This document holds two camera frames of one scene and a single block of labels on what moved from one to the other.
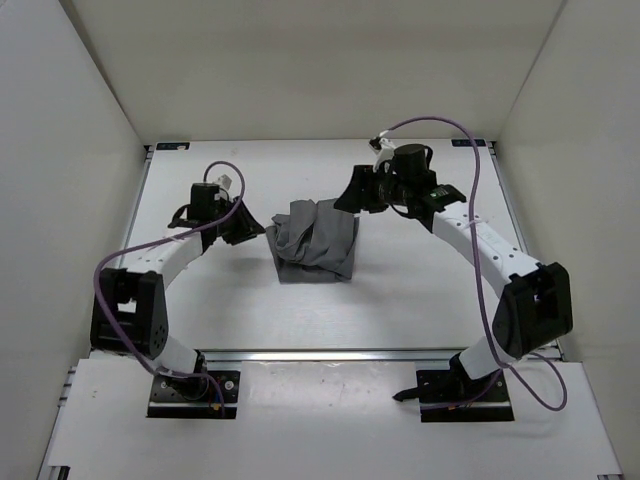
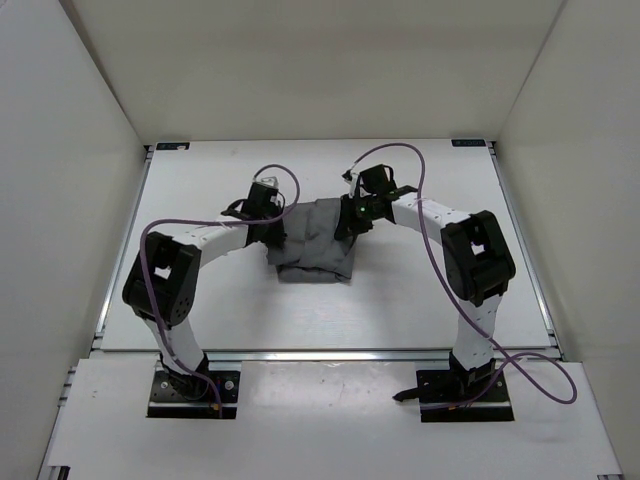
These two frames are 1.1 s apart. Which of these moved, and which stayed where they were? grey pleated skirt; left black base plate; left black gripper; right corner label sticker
Moved: left black gripper
Stayed: left black base plate; grey pleated skirt; right corner label sticker
